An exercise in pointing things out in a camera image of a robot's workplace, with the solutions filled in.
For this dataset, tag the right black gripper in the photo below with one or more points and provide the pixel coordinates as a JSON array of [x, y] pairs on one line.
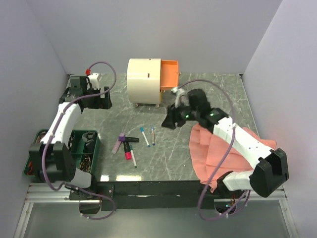
[[173, 116]]

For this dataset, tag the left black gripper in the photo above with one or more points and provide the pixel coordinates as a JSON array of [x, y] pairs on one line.
[[104, 103]]

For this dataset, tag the purple cap black highlighter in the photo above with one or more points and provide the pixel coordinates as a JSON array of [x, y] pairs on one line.
[[123, 138]]

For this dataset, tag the light blue acrylic marker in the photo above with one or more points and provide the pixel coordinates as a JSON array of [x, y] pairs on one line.
[[144, 135]]

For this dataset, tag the cream round drawer cabinet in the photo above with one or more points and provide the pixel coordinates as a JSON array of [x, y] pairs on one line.
[[147, 79]]

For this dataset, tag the pink cap black highlighter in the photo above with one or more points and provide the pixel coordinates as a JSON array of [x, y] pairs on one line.
[[127, 151]]

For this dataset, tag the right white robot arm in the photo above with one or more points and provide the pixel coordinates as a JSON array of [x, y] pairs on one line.
[[225, 156]]

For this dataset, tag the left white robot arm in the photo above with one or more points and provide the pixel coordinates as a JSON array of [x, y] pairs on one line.
[[56, 156]]

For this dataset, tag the grey cloth bundle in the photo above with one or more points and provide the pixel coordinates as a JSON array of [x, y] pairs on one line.
[[89, 137]]

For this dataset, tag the green compartment tray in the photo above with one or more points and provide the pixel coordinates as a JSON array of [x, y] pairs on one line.
[[85, 156]]

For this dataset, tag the salmon pink cloth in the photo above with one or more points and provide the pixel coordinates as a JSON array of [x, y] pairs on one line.
[[207, 150]]

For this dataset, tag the green cap silver marker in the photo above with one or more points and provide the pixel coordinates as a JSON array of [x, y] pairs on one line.
[[133, 156]]

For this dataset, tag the black base bar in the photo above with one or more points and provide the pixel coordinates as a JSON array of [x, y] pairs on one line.
[[147, 195]]

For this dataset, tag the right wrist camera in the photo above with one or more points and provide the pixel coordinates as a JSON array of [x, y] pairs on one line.
[[179, 93]]

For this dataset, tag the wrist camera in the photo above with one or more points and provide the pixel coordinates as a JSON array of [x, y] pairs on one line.
[[92, 80], [179, 93]]

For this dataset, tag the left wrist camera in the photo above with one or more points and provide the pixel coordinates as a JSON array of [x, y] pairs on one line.
[[92, 80]]

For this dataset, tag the aluminium rail frame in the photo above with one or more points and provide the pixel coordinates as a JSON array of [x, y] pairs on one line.
[[150, 209]]

